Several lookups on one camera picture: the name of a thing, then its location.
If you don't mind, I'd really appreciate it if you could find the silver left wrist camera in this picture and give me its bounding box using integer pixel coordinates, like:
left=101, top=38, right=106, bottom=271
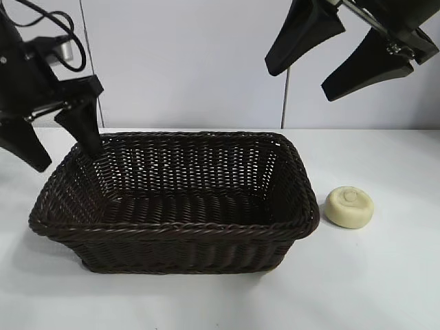
left=23, top=34, right=75, bottom=68

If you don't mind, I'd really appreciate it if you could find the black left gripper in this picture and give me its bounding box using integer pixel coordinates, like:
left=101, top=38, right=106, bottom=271
left=0, top=8, right=105, bottom=173

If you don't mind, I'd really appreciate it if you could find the pale yellow round pastry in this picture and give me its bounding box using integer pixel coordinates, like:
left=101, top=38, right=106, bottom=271
left=324, top=186, right=375, bottom=228

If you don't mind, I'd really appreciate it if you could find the dark brown wicker basket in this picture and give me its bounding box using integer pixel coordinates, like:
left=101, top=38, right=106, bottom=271
left=29, top=130, right=321, bottom=276

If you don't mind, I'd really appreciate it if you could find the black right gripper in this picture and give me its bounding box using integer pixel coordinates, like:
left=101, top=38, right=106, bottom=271
left=264, top=0, right=440, bottom=102

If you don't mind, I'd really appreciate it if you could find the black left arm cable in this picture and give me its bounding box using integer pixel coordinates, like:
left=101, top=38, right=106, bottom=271
left=6, top=0, right=87, bottom=74

